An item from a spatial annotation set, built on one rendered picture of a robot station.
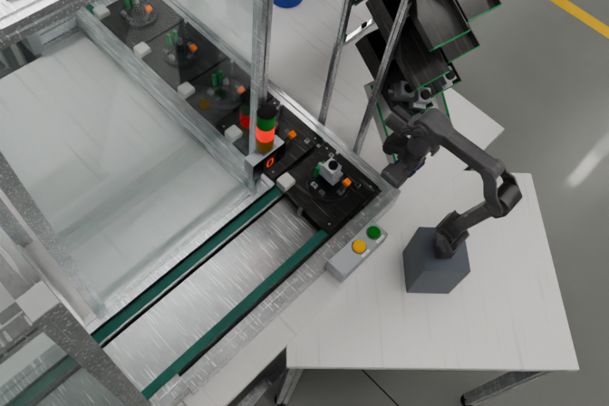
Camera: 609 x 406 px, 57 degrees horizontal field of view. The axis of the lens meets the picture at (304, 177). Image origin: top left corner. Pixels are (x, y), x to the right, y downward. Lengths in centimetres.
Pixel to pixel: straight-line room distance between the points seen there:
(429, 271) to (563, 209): 175
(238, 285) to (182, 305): 17
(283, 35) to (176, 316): 122
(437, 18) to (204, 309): 104
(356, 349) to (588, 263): 177
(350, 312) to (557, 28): 290
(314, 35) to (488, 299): 123
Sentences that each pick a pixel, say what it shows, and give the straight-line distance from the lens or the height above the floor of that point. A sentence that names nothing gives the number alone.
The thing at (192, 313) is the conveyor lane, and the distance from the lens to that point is 170.
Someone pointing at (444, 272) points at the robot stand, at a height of 105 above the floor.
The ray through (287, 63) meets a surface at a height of 86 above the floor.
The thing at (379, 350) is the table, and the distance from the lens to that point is 178.
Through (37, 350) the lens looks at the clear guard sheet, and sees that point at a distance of 70.
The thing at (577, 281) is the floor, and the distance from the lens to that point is 318.
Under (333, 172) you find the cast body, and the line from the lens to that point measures 172.
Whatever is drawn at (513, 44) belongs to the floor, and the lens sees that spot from 396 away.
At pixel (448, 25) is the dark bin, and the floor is 153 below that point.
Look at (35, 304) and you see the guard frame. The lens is 61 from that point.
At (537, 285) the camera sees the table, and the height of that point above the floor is 86.
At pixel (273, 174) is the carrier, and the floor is 97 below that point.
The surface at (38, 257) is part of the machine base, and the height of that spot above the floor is 86.
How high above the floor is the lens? 254
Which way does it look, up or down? 59 degrees down
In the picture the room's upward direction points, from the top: 11 degrees clockwise
